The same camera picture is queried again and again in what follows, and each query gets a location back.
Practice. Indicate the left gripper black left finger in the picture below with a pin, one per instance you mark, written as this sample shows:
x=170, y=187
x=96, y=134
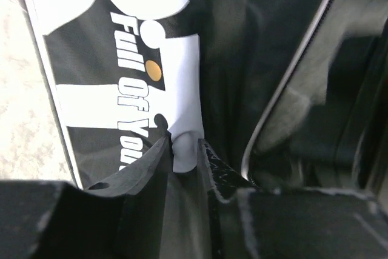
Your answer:
x=118, y=217

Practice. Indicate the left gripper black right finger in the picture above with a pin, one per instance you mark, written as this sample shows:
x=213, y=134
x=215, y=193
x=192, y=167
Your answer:
x=240, y=220

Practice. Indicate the black racket bag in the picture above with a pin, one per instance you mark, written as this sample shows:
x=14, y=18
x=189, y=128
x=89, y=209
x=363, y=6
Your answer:
x=123, y=73

